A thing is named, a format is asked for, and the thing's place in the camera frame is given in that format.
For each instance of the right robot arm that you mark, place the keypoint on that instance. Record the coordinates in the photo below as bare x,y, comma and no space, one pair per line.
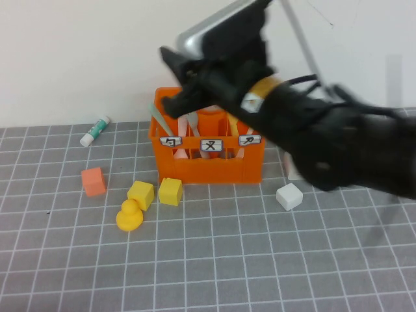
341,139

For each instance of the white plastic cube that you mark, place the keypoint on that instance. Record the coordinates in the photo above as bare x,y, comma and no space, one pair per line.
289,196

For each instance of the paper label spoon character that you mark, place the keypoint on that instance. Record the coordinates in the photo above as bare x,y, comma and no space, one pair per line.
170,142

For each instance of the grey plastic fork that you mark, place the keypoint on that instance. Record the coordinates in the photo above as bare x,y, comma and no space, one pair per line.
195,125

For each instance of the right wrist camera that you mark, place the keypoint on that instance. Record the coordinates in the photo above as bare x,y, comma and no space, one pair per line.
191,39

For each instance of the paper label knife character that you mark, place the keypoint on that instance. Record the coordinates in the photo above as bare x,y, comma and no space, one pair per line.
250,140

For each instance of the white green glue stick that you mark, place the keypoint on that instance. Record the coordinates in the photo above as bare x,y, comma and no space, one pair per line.
94,131

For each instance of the white USB wall charger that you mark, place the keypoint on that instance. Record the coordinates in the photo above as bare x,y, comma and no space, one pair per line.
291,172

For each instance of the yellow plastic knife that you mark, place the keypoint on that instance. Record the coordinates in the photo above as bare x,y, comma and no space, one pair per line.
233,125

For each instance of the green plastic spoon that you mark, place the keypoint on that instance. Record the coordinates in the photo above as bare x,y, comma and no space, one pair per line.
161,120

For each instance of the paper label fork character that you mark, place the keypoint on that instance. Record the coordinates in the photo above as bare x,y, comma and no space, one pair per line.
211,145

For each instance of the cream white plastic knife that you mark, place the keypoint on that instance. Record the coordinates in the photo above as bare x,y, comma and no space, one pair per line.
249,130

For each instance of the grey grid table mat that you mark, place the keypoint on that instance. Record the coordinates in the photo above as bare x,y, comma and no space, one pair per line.
227,260

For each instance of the yellow foam cube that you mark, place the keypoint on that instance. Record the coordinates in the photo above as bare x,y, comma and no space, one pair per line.
169,191
141,195

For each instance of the yellow rubber duck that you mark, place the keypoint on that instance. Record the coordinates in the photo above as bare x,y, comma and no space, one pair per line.
128,221

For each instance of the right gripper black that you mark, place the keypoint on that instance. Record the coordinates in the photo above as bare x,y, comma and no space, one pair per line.
234,65

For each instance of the orange foam cube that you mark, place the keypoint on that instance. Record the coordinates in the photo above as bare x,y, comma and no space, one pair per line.
93,182

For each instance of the orange plastic cutlery holder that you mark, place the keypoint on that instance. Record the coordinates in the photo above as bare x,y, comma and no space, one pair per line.
208,172

